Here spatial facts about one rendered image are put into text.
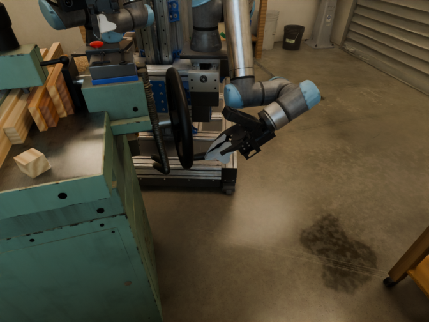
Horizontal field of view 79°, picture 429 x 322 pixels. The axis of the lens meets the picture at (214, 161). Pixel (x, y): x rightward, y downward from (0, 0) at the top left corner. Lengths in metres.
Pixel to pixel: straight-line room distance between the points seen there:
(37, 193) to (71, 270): 0.36
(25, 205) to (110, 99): 0.28
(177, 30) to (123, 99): 0.88
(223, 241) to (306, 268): 0.42
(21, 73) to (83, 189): 0.30
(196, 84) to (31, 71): 0.70
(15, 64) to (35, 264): 0.46
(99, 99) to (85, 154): 0.17
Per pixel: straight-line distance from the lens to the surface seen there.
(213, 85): 1.21
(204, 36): 1.29
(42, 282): 0.89
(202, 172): 1.51
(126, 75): 0.66
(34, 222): 0.70
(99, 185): 0.51
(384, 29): 3.99
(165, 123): 0.75
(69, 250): 0.77
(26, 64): 0.69
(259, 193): 1.67
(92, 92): 0.66
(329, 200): 1.76
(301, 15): 4.63
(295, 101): 0.76
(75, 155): 0.56
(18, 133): 0.64
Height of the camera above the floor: 1.21
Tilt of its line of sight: 40 degrees down
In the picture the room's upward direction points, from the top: straight up
